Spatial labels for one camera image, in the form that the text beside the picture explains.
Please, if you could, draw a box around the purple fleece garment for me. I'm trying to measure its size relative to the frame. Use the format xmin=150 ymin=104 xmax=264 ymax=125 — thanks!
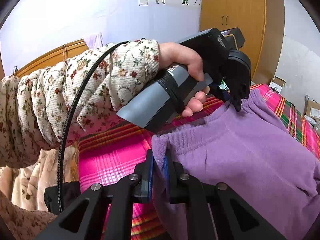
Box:
xmin=151 ymin=88 xmax=319 ymax=239

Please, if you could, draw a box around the pink plaid bed sheet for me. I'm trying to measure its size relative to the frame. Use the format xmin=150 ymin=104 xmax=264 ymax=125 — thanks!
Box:
xmin=78 ymin=84 xmax=319 ymax=239

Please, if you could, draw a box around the black braided cable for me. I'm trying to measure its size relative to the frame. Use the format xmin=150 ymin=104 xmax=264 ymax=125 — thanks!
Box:
xmin=56 ymin=41 xmax=130 ymax=215

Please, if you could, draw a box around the wooden wardrobe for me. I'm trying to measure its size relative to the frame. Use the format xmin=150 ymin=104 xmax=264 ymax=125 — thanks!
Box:
xmin=200 ymin=0 xmax=285 ymax=84

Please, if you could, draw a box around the white cardboard box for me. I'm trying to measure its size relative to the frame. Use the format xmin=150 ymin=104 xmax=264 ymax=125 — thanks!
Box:
xmin=269 ymin=76 xmax=286 ymax=94

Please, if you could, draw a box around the brown cardboard box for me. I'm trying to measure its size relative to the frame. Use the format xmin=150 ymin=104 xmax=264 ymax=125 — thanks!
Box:
xmin=304 ymin=95 xmax=320 ymax=121

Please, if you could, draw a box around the wooden headboard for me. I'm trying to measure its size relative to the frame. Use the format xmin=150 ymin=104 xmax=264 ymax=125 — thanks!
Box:
xmin=14 ymin=39 xmax=88 ymax=77

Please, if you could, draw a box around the person's left hand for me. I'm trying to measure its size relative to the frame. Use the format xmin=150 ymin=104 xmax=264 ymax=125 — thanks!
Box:
xmin=158 ymin=42 xmax=211 ymax=118

